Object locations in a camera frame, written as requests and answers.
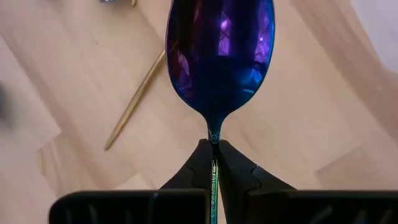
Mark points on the gold cutlery piece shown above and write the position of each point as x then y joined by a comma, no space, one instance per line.
133,102

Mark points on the iridescent blue purple spoon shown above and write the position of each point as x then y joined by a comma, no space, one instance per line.
217,62

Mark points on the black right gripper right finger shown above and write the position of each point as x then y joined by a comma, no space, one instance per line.
255,202

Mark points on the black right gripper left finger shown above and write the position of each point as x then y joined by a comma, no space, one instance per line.
186,202

